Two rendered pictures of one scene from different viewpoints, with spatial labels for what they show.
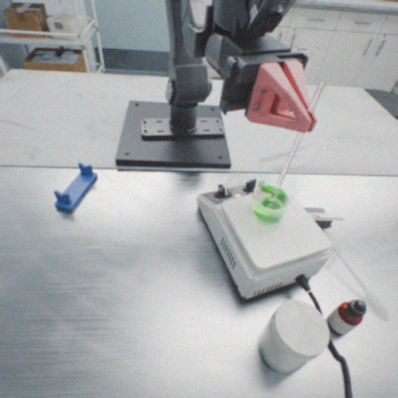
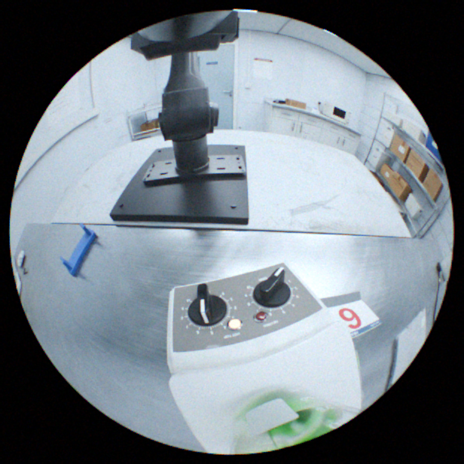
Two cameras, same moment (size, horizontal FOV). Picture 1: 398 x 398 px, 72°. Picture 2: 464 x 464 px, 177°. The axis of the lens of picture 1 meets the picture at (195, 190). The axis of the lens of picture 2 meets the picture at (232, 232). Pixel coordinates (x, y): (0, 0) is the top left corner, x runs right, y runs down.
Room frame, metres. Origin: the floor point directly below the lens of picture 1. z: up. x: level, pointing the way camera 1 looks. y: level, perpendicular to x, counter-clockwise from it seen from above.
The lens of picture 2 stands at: (0.32, -0.07, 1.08)
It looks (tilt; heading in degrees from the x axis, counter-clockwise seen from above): 54 degrees down; 8
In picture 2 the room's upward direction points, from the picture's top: 1 degrees clockwise
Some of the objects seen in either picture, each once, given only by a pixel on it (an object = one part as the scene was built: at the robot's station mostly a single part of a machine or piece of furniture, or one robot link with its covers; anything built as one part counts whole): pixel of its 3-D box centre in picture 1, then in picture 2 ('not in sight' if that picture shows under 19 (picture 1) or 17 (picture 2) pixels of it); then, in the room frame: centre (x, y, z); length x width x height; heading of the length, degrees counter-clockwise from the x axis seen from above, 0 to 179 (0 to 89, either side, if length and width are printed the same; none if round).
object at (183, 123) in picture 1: (183, 114); (190, 151); (0.58, 0.04, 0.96); 0.20 x 0.07 x 0.08; 104
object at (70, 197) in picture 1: (75, 184); (76, 247); (0.36, 0.22, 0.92); 0.10 x 0.03 x 0.04; 171
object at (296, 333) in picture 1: (290, 337); not in sight; (0.12, -0.13, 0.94); 0.06 x 0.06 x 0.08
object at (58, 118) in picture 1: (190, 217); (225, 246); (0.69, 0.01, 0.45); 1.20 x 0.48 x 0.90; 97
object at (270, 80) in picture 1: (291, 102); not in sight; (0.29, -0.10, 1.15); 0.09 x 0.07 x 0.07; 26
